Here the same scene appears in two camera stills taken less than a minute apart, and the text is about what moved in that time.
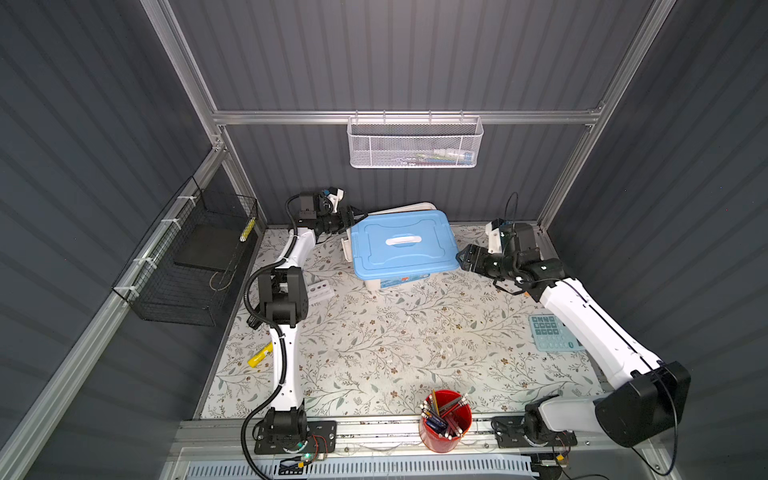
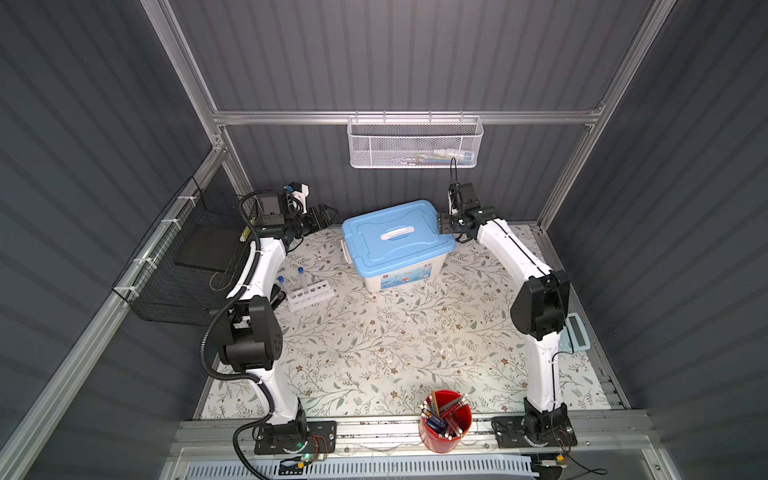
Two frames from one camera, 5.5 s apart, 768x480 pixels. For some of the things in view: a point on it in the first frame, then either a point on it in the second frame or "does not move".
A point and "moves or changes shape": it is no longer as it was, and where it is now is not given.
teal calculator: [551, 335] to [574, 335]
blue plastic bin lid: [400, 244] moves or changes shape
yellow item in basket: [247, 229] does not move
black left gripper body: [334, 222] to [296, 224]
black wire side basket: [184, 270] does not move
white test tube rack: [319, 292] does not move
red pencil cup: [445, 419] does not move
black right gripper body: [497, 267] to [454, 220]
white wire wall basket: [414, 142] does not move
